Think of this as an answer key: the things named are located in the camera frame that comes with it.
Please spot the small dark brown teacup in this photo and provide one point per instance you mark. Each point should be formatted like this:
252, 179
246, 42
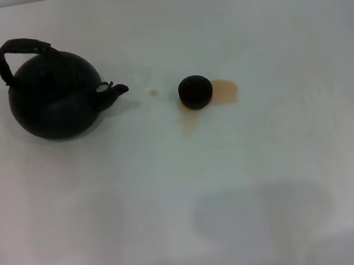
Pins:
195, 92

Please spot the large brown tea puddle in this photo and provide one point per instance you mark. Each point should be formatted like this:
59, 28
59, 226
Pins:
225, 91

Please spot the black round teapot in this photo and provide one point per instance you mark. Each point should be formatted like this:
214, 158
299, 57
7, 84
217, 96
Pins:
54, 103

